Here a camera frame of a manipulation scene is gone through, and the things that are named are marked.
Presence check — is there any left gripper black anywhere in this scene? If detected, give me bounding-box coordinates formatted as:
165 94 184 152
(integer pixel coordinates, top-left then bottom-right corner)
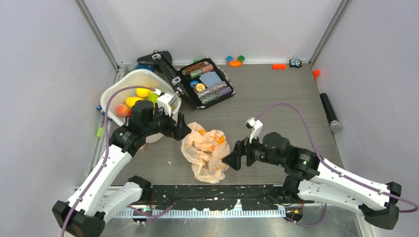
143 103 191 140

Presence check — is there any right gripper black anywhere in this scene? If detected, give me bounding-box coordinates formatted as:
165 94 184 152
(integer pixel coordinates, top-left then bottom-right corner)
221 131 284 171

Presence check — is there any translucent plastic bag banana print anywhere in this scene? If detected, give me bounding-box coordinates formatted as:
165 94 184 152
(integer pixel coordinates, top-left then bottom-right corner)
181 122 230 184

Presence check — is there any green fake pear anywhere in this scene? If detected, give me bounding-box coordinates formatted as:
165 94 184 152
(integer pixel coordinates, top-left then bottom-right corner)
147 91 159 104

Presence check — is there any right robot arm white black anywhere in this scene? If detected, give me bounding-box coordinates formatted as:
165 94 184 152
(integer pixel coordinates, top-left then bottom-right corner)
222 132 402 230

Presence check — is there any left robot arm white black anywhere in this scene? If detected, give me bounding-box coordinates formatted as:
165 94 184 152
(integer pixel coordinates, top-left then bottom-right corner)
52 100 191 237

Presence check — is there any yellow fake lemon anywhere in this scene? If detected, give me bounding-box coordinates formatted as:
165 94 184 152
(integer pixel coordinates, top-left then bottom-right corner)
135 86 152 98

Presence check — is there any yellow fake mango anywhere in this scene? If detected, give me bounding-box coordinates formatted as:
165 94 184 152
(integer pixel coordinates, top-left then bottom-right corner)
125 97 144 108

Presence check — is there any orange fake peach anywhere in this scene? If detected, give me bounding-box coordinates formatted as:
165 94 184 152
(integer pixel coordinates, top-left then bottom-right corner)
114 104 130 118

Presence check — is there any black poker chip case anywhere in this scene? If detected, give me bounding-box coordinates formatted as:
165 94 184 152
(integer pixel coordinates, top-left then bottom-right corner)
136 50 236 110

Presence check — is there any white plastic basin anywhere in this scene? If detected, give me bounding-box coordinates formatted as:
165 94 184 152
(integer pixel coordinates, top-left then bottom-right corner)
100 69 175 128

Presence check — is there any green clip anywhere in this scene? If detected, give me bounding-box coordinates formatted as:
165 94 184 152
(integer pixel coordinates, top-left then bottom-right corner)
96 127 103 138

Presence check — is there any blue toy cube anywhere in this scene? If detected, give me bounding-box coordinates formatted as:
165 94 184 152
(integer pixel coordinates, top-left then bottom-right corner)
225 55 233 62

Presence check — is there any green toy cube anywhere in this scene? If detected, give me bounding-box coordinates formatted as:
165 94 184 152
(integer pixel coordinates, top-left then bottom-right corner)
237 55 245 62

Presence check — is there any orange block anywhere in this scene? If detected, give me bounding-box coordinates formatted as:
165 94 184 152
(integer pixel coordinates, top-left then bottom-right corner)
272 64 287 70

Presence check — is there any black microphone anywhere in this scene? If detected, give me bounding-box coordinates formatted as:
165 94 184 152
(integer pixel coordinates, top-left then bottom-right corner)
320 93 343 133

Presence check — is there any small toy car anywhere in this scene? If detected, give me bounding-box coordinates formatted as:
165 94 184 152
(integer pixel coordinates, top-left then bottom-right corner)
289 59 303 68

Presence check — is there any orange corner piece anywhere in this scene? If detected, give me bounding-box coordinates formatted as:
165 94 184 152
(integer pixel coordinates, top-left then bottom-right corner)
313 70 320 79

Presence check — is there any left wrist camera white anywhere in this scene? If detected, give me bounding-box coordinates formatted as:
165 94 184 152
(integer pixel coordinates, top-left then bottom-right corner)
157 93 176 117

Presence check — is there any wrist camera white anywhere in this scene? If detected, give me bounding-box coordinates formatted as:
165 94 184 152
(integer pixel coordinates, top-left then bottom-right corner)
157 93 176 117
245 118 263 143

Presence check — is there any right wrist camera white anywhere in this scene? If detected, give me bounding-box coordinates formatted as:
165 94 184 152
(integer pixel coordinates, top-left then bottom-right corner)
245 118 263 143

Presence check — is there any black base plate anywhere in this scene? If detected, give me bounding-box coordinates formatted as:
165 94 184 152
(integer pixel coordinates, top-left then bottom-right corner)
132 184 292 211

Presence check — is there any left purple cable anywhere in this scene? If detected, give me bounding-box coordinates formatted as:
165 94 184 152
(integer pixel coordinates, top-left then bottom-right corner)
60 85 157 237

